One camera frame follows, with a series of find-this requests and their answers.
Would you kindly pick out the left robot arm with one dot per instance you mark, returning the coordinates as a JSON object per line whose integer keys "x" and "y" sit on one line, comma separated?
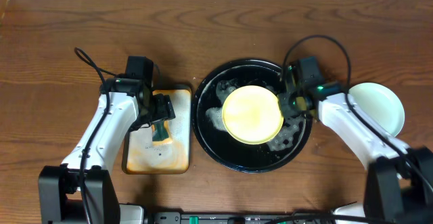
{"x": 80, "y": 189}

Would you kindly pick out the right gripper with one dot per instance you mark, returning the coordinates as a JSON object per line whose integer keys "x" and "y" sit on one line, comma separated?
{"x": 286, "y": 109}

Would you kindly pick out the green yellow sponge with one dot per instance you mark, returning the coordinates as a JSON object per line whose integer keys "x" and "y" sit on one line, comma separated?
{"x": 161, "y": 134}

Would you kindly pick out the black round tray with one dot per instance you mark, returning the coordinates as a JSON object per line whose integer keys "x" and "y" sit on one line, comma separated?
{"x": 209, "y": 129}

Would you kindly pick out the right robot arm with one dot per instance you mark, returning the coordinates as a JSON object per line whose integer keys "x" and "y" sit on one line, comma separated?
{"x": 399, "y": 178}

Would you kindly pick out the light blue plate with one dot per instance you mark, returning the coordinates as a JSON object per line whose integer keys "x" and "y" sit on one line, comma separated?
{"x": 381, "y": 104}

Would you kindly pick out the pale yellow plate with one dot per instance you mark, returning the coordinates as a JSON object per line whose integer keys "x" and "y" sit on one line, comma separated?
{"x": 251, "y": 115}

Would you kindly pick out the rectangular soapy water tray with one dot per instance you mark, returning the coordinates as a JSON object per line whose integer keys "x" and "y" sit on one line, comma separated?
{"x": 140, "y": 157}

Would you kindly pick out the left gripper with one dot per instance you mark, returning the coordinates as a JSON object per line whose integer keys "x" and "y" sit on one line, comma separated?
{"x": 164, "y": 109}

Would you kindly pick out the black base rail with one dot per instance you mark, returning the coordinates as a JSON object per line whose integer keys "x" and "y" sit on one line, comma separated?
{"x": 172, "y": 217}

